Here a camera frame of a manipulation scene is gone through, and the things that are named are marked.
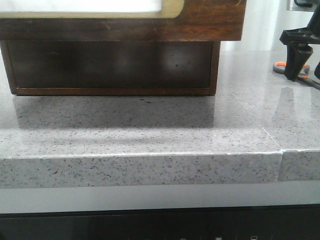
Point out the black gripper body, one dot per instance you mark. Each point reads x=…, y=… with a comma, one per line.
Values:
x=306, y=35

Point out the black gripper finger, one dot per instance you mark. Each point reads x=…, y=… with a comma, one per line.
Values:
x=297, y=56

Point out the grey orange scissors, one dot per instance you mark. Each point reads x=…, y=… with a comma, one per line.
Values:
x=303, y=77

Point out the white curtain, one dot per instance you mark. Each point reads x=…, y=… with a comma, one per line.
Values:
x=264, y=22

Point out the black appliance below counter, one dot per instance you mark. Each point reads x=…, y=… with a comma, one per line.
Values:
x=280, y=222

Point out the dark wooden organizer cabinet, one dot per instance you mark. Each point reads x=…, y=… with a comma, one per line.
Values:
x=210, y=90

